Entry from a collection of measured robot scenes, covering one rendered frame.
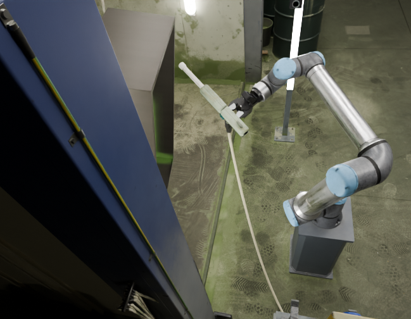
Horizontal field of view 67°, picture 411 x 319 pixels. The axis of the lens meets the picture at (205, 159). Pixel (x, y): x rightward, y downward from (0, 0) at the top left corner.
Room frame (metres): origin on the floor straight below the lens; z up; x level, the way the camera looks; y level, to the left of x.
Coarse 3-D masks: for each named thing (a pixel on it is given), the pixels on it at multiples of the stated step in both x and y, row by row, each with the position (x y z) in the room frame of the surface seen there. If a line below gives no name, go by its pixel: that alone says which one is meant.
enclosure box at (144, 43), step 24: (120, 24) 1.53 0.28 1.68; (144, 24) 1.53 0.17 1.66; (168, 24) 1.54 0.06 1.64; (120, 48) 1.33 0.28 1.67; (144, 48) 1.33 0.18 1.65; (168, 48) 1.63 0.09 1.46; (144, 72) 1.15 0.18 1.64; (168, 72) 1.64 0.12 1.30; (144, 96) 1.04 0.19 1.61; (168, 96) 1.65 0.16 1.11; (144, 120) 1.05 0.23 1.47; (168, 120) 1.66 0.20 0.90; (168, 144) 1.68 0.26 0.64; (168, 168) 1.58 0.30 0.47
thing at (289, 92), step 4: (288, 92) 2.11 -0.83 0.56; (292, 92) 2.10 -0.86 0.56; (288, 96) 2.11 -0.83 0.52; (288, 100) 2.11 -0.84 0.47; (288, 104) 2.11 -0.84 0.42; (288, 108) 2.11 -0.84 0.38; (284, 112) 2.12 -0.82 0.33; (288, 112) 2.10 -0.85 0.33; (284, 116) 2.11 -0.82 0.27; (288, 116) 2.10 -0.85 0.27; (284, 120) 2.11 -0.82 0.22; (288, 120) 2.10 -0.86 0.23; (284, 124) 2.11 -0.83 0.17; (288, 124) 2.10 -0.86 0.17; (284, 128) 2.11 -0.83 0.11; (284, 132) 2.11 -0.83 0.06
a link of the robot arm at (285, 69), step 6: (282, 60) 1.17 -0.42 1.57; (288, 60) 1.16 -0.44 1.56; (294, 60) 1.17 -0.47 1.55; (276, 66) 1.15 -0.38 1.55; (282, 66) 1.14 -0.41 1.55; (288, 66) 1.14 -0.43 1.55; (294, 66) 1.14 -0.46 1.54; (300, 66) 1.15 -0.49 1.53; (270, 72) 1.20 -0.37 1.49; (276, 72) 1.14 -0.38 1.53; (282, 72) 1.12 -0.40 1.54; (288, 72) 1.12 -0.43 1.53; (294, 72) 1.12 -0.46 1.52; (300, 72) 1.14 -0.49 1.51; (270, 78) 1.18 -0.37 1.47; (276, 78) 1.14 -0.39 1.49; (282, 78) 1.12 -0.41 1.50; (288, 78) 1.13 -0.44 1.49; (276, 84) 1.17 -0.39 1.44; (282, 84) 1.17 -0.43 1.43
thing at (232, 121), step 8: (184, 64) 1.36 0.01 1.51; (200, 88) 1.23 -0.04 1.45; (208, 88) 1.20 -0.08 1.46; (208, 96) 1.16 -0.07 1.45; (216, 96) 1.16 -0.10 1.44; (216, 104) 1.12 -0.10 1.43; (224, 104) 1.11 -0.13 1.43; (224, 112) 1.08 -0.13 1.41; (232, 112) 1.07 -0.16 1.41; (232, 120) 1.03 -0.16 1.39; (240, 120) 1.02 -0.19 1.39; (240, 128) 0.99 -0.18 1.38; (248, 128) 0.99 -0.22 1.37; (240, 136) 0.98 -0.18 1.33
